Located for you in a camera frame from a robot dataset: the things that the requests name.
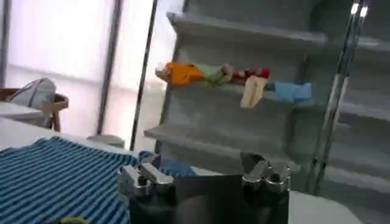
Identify empty grey shelf rack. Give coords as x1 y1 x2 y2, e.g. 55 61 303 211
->
316 0 390 224

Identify grey shelf rack with clothes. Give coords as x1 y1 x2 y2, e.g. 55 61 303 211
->
143 0 330 183

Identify brown wooden chair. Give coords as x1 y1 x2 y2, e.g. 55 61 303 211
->
0 87 69 132

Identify metal glass partition frame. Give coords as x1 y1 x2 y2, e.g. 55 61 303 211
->
309 0 370 195

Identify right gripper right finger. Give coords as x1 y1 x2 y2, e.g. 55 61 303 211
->
240 152 292 194

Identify dark window frame bar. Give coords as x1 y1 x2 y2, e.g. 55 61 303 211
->
96 0 124 136

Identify grey bag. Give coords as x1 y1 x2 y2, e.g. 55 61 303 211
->
9 77 57 111

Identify blue striped shirt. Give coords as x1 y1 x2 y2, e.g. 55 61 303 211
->
0 136 196 224

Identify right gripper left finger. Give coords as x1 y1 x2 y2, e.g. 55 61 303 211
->
117 154 175 197

